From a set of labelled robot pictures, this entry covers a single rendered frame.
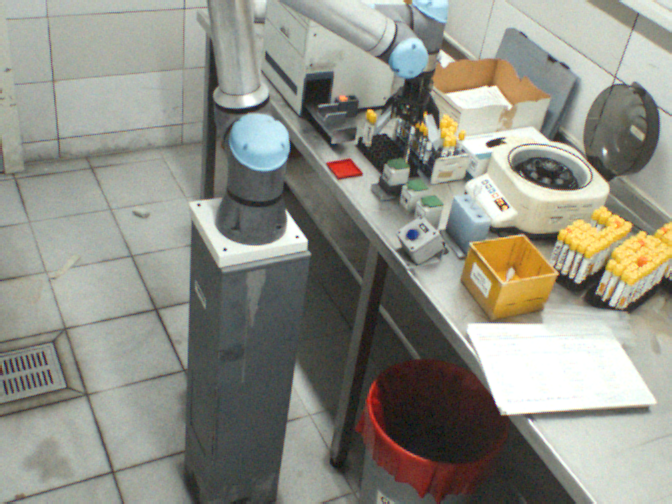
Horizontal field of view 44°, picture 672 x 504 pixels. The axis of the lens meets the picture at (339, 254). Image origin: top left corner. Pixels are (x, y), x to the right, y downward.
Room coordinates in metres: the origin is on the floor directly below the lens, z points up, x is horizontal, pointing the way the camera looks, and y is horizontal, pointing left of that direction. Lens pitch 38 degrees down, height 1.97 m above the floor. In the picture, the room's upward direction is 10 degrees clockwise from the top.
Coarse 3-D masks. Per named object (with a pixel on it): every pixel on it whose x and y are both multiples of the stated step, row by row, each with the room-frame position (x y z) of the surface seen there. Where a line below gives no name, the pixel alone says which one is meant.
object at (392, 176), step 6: (384, 168) 1.68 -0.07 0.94; (390, 168) 1.67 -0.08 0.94; (408, 168) 1.68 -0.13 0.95; (384, 174) 1.68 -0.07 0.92; (390, 174) 1.66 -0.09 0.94; (396, 174) 1.66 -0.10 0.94; (402, 174) 1.67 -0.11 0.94; (408, 174) 1.68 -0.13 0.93; (390, 180) 1.66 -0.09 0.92; (396, 180) 1.66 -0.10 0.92; (402, 180) 1.67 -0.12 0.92
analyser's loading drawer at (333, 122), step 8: (320, 96) 2.03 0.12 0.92; (304, 104) 1.97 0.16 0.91; (312, 104) 1.97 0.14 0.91; (320, 104) 1.98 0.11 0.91; (328, 104) 1.93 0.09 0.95; (336, 104) 1.94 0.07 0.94; (312, 112) 1.93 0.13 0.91; (320, 112) 1.92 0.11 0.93; (328, 112) 1.93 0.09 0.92; (336, 112) 1.94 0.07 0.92; (320, 120) 1.90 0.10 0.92; (328, 120) 1.88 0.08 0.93; (336, 120) 1.89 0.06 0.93; (344, 120) 1.90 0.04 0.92; (328, 128) 1.86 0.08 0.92; (336, 128) 1.86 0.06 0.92; (344, 128) 1.84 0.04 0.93; (352, 128) 1.85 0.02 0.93; (336, 136) 1.83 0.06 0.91; (344, 136) 1.84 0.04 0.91; (352, 136) 1.86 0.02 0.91
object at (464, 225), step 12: (456, 204) 1.54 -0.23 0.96; (468, 204) 1.53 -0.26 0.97; (456, 216) 1.53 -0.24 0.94; (468, 216) 1.49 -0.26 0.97; (480, 216) 1.49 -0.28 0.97; (456, 228) 1.52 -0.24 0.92; (468, 228) 1.48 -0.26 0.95; (480, 228) 1.47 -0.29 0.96; (456, 240) 1.51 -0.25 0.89; (468, 240) 1.47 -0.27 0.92; (480, 240) 1.48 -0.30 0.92; (456, 252) 1.47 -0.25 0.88
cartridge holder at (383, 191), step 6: (384, 180) 1.67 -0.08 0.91; (372, 186) 1.68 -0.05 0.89; (378, 186) 1.68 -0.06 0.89; (384, 186) 1.66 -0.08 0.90; (390, 186) 1.65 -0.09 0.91; (396, 186) 1.66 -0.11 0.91; (378, 192) 1.65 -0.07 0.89; (384, 192) 1.66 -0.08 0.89; (390, 192) 1.65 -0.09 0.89; (396, 192) 1.66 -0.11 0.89; (384, 198) 1.64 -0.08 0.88; (390, 198) 1.65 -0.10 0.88
